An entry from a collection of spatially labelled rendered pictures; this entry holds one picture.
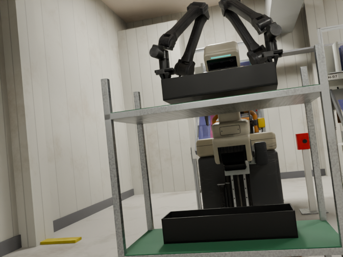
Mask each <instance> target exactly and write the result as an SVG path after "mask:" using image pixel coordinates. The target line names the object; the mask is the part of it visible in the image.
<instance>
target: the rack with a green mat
mask: <svg viewBox="0 0 343 257"><path fill-rule="evenodd" d="M314 54H315V62H316V69H317V77H318V84H316V85H309V80H308V72H307V66H303V67H300V74H301V81H302V86H301V87H294V88H286V89H279V90H272V91H264V92H257V93H250V94H242V95H235V96H227V97H220V98H213V99H206V100H198V101H191V102H183V103H179V104H171V105H164V106H156V107H149V108H141V99H140V92H139V91H136V92H133V94H134V105H135V109H134V110H127V111H120V112H113V111H112V101H111V91H110V80H109V79H108V78H105V79H101V87H102V97H103V107H104V118H105V128H106V138H107V148H108V159H109V169H110V179H111V190H112V200H113V210H114V221H115V231H116V241H117V252H118V257H289V256H318V255H324V257H332V255H341V257H343V188H342V181H341V173H340V165H339V158H338V151H337V143H336V135H335V128H334V120H333V113H332V106H331V98H330V90H329V83H328V76H327V68H326V60H325V53H324V46H323V43H320V44H315V45H314ZM319 97H321V105H322V113H323V120H324V128H325V135H326V142H327V150H328V158H329V165H330V173H331V180H332V188H333V196H334V203H335V211H336V219H337V226H338V232H337V231H336V230H335V229H334V228H333V227H332V226H331V225H330V224H329V222H328V221H327V215H326V208H325V200H324V192H323V184H322V177H321V169H320V162H319V154H318V149H317V141H316V134H315V126H314V118H313V110H312V103H311V102H312V101H314V100H315V99H317V98H319ZM299 104H304V105H305V112H306V120H307V128H308V136H309V143H310V151H311V159H312V166H313V175H314V182H315V190H316V197H317V206H318V213H319V218H320V219H319V220H302V221H296V222H297V230H298V238H287V239H265V240H243V241H221V242H200V243H178V244H164V241H163V231H162V228H159V229H154V222H153V212H152V202H151V193H150V183H149V173H148V164H147V158H146V148H145V138H144V129H143V124H147V123H155V122H163V121H171V120H179V119H187V118H195V117H203V116H211V115H219V114H227V113H235V112H243V111H251V110H259V109H267V108H275V107H282V106H291V105H299ZM114 122H122V123H130V124H136V125H137V134H138V144H139V153H140V163H141V173H142V183H143V193H144V203H145V212H146V222H147V228H148V231H147V232H146V233H145V234H143V235H142V236H141V237H140V238H139V239H138V240H136V241H135V242H134V243H133V244H132V245H131V246H129V247H128V248H127V249H126V239H125V229H124V219H123V209H122V202H121V192H120V182H119V172H118V162H117V152H116V142H115V131H114Z"/></svg>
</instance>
